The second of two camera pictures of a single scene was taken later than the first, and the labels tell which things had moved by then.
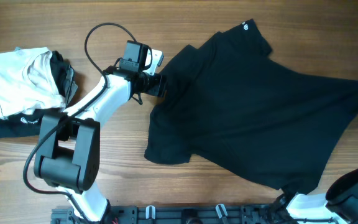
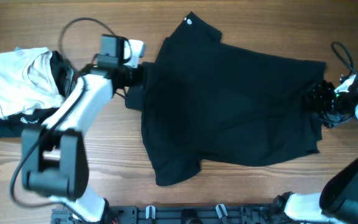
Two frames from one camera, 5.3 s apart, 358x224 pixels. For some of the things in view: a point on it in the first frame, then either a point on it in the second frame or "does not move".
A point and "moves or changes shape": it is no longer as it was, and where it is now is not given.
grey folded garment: (70, 86) does not move
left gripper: (159, 86) → (138, 76)
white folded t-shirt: (20, 81) does not move
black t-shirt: (230, 104) moves or changes shape
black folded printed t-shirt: (28, 126) does not move
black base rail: (181, 214) does not move
